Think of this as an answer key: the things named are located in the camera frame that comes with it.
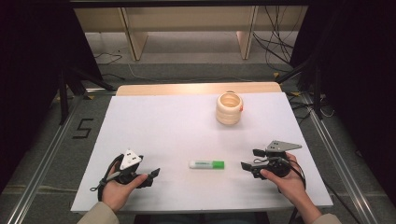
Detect bundle of black floor cables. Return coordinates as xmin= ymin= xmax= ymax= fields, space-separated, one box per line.
xmin=251 ymin=5 xmax=307 ymax=73

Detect black stand legs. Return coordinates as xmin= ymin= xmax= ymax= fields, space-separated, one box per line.
xmin=56 ymin=65 xmax=117 ymax=126
xmin=275 ymin=55 xmax=325 ymax=121

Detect person's right hand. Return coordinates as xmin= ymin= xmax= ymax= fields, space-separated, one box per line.
xmin=260 ymin=151 xmax=308 ymax=203

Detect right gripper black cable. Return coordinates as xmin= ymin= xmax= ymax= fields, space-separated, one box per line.
xmin=287 ymin=159 xmax=308 ymax=224

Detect green and white marker pen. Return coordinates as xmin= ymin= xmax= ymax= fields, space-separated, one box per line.
xmin=189 ymin=160 xmax=226 ymax=171

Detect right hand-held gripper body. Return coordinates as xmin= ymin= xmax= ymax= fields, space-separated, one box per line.
xmin=263 ymin=139 xmax=304 ymax=179

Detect light wooden desk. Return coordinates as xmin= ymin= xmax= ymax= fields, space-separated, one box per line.
xmin=74 ymin=5 xmax=309 ymax=63

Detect black curtain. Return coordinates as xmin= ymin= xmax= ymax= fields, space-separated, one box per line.
xmin=289 ymin=0 xmax=396 ymax=206
xmin=0 ymin=0 xmax=105 ymax=194

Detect metal floor rail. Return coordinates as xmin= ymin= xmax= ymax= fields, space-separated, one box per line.
xmin=289 ymin=91 xmax=380 ymax=224
xmin=5 ymin=88 xmax=117 ymax=224

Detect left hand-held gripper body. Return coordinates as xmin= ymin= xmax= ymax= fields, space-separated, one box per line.
xmin=115 ymin=149 xmax=145 ymax=185

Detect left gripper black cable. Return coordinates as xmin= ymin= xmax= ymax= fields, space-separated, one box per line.
xmin=89 ymin=153 xmax=125 ymax=203

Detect thin black floor cable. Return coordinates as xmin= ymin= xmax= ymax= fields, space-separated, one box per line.
xmin=93 ymin=51 xmax=126 ymax=81

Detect white table mat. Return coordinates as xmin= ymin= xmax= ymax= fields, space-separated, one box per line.
xmin=70 ymin=91 xmax=334 ymax=215

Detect cream ribbed pen holder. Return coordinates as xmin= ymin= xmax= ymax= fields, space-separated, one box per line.
xmin=215 ymin=91 xmax=244 ymax=127

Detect person's left hand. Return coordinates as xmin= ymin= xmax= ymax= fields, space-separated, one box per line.
xmin=101 ymin=165 xmax=149 ymax=215

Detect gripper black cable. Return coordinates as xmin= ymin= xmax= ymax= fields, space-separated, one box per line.
xmin=287 ymin=159 xmax=308 ymax=224
xmin=89 ymin=153 xmax=125 ymax=203

